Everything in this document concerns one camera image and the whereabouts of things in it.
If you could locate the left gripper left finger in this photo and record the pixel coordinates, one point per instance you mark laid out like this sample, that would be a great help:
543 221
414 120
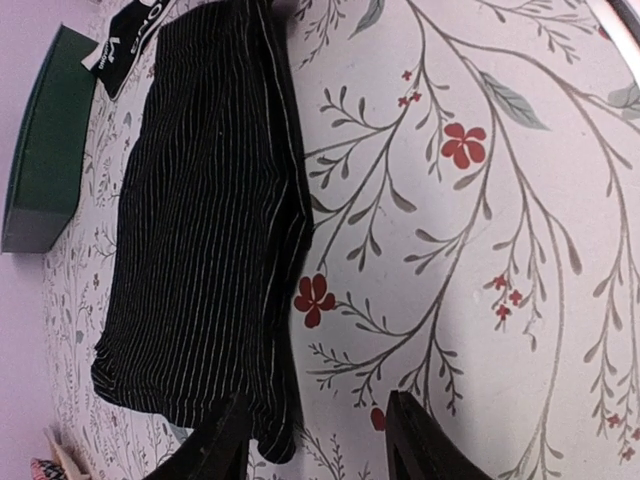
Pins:
216 449

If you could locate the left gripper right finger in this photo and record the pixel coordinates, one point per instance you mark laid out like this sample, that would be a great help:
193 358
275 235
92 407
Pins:
418 449

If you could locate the black white-banded underwear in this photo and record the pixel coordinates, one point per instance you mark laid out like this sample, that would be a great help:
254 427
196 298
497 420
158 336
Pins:
129 32

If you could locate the green divided storage box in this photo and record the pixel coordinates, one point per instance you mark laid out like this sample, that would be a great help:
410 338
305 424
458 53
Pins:
45 181

